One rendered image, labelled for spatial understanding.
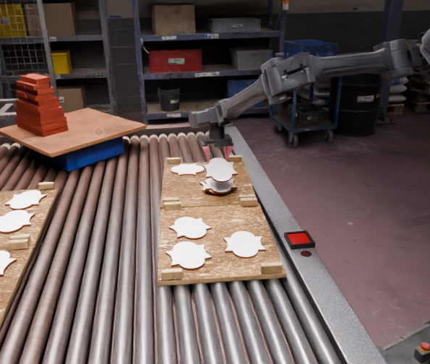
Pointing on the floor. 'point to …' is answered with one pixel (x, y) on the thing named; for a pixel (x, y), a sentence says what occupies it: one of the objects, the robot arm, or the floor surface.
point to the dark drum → (355, 102)
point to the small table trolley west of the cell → (282, 123)
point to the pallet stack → (428, 92)
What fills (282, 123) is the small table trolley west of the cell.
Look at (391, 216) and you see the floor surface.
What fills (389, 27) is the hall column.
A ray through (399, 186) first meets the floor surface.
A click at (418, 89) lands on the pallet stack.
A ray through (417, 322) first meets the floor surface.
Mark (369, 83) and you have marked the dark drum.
